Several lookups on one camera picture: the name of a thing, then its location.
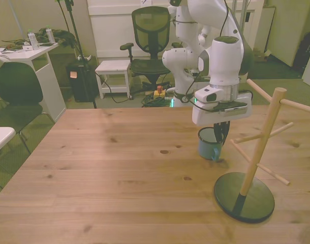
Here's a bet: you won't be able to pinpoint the white desk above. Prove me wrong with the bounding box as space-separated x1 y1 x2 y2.
0 42 67 123

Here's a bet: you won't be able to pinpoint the coiled dark cables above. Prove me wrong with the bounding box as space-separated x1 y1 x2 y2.
141 94 175 108

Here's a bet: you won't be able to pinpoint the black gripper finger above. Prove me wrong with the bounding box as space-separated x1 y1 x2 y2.
221 121 231 150
213 123 222 144

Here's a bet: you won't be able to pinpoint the white folding table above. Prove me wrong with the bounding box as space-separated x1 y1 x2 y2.
0 127 16 156

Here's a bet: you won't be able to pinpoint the black bag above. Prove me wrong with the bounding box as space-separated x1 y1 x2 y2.
292 31 310 77

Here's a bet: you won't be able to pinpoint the yellow emergency stop button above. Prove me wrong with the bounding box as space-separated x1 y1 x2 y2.
153 85 166 100

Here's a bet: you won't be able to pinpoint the large white board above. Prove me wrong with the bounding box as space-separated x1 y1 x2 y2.
261 6 304 67

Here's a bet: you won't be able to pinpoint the black computer tower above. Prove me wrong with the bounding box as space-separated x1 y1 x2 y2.
66 62 99 103

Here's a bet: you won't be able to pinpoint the black mesh office chair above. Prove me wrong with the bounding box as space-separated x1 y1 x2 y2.
119 6 184 99

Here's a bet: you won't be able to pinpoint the clear plastic bottle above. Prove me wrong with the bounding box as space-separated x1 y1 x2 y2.
45 25 56 44
27 28 40 50

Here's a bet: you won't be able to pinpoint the camouflage jacket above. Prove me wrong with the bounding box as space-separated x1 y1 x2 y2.
34 27 77 48

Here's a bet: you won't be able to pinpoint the cardboard box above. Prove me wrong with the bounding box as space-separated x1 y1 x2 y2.
253 47 272 63

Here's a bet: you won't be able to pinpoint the blue enamel mug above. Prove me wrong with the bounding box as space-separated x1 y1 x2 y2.
197 127 226 162

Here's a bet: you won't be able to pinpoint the black plastic chair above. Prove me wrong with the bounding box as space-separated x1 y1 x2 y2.
0 62 56 156

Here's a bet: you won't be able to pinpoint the small white stool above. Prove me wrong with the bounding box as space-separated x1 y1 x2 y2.
95 60 132 100

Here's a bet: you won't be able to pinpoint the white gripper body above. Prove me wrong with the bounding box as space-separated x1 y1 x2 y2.
192 91 253 127

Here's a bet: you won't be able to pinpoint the black tripod stand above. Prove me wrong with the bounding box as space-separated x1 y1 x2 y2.
54 0 98 109

